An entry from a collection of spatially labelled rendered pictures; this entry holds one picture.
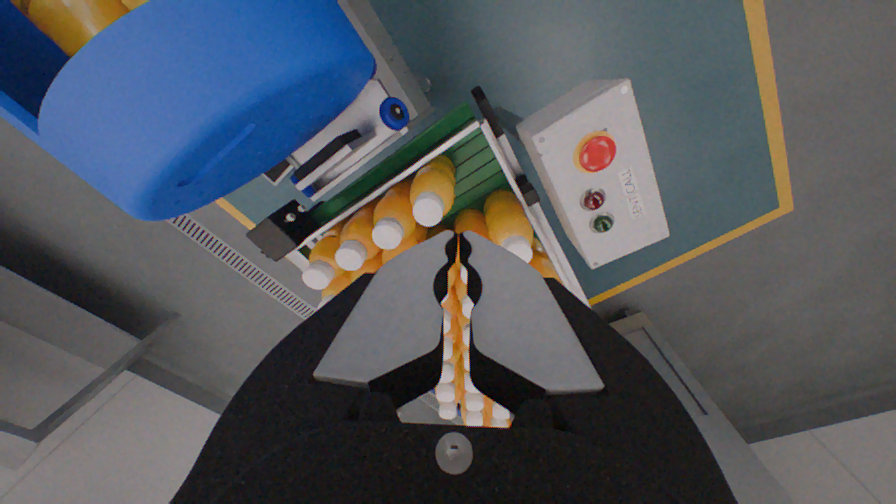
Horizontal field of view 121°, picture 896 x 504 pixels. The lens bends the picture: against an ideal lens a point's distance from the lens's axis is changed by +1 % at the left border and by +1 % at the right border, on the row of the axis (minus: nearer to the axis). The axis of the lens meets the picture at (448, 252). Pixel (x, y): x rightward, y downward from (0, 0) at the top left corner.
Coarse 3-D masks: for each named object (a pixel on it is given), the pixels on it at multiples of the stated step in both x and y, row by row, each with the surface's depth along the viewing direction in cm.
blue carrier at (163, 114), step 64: (0, 0) 25; (192, 0) 15; (256, 0) 17; (320, 0) 21; (0, 64) 22; (64, 64) 27; (128, 64) 15; (192, 64) 16; (256, 64) 17; (320, 64) 20; (64, 128) 16; (128, 128) 16; (192, 128) 17; (256, 128) 22; (320, 128) 39; (128, 192) 19; (192, 192) 25
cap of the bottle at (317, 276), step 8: (312, 264) 41; (320, 264) 41; (304, 272) 40; (312, 272) 40; (320, 272) 40; (328, 272) 41; (304, 280) 41; (312, 280) 40; (320, 280) 40; (328, 280) 41; (320, 288) 41
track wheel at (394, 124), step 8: (384, 104) 38; (392, 104) 38; (400, 104) 39; (384, 112) 38; (392, 112) 38; (400, 112) 39; (408, 112) 40; (384, 120) 38; (392, 120) 38; (400, 120) 39; (408, 120) 40; (392, 128) 39; (400, 128) 40
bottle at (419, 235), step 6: (420, 228) 49; (426, 228) 52; (414, 234) 46; (420, 234) 47; (426, 234) 51; (402, 240) 43; (408, 240) 43; (414, 240) 44; (420, 240) 46; (402, 246) 42; (408, 246) 42; (384, 252) 42; (390, 252) 41; (396, 252) 41; (384, 258) 42; (390, 258) 41
